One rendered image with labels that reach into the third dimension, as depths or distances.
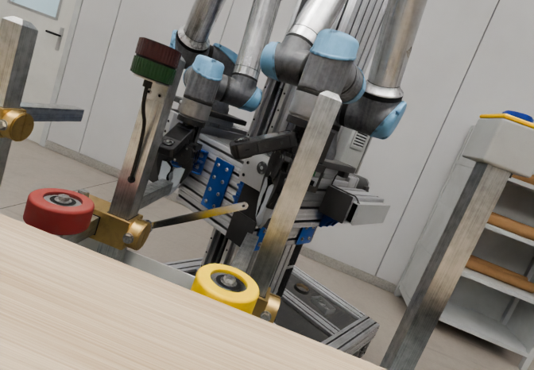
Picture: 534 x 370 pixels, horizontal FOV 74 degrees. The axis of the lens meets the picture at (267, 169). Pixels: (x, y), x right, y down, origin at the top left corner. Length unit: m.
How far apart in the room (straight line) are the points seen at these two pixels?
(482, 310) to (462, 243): 3.07
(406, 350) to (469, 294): 2.94
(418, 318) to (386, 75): 0.58
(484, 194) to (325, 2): 0.49
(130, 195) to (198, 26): 0.77
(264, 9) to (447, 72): 2.37
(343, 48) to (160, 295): 0.45
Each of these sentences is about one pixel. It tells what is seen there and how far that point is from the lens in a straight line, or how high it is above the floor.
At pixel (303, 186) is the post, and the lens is 0.54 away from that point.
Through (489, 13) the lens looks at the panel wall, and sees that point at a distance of 3.45.
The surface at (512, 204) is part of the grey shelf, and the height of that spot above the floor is 1.08.
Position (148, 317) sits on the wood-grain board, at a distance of 0.37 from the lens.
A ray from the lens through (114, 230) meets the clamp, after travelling 0.63.
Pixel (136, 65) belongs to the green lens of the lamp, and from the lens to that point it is 0.53.
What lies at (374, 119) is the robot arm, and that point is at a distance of 0.99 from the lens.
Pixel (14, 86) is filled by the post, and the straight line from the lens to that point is 0.72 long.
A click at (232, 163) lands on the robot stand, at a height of 0.91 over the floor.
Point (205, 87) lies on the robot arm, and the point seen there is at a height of 1.11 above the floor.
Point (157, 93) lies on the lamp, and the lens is 0.57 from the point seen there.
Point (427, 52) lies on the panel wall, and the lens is 3.26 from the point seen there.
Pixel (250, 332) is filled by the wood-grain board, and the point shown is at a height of 0.90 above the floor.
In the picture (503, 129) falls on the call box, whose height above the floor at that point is 1.20.
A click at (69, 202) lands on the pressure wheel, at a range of 0.55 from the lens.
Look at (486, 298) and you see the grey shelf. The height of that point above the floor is 0.28.
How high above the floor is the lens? 1.12
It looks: 9 degrees down
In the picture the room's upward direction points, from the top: 20 degrees clockwise
